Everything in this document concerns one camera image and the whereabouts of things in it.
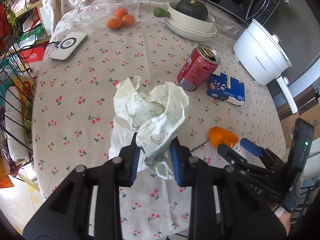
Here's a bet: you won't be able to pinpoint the orange peel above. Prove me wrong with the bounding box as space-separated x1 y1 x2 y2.
208 127 239 148

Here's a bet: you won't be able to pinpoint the white paper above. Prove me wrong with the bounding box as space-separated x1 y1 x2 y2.
108 76 189 179

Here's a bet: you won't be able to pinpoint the person's right hand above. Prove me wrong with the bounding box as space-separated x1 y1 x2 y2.
269 204 291 235

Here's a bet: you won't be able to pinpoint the phone on right gripper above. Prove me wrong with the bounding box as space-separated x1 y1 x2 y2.
281 118 314 213

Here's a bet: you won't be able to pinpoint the small blue milk carton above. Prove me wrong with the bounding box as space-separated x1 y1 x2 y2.
207 73 245 106

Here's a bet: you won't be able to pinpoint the upright red drink can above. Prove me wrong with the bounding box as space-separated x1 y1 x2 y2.
177 44 221 91

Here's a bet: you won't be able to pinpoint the white electric cooking pot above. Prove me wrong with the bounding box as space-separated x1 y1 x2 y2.
233 20 298 114

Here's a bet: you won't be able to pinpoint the stacked white plates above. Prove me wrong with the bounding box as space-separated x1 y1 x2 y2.
164 17 217 42

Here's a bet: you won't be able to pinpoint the grey refrigerator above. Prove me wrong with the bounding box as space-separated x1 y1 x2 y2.
264 0 319 96

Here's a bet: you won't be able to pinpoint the cherry print tablecloth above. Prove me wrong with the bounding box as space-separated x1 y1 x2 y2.
31 0 287 239

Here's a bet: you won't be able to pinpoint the dark green pumpkin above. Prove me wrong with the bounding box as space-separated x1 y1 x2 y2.
176 0 208 21

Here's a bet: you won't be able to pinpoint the glass jar with oranges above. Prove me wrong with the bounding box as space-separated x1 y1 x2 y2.
77 0 139 31

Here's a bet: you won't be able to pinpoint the white bowl with handle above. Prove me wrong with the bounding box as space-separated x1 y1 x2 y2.
153 2 215 33

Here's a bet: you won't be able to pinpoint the white wireless charger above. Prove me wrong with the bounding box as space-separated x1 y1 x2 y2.
49 32 87 63

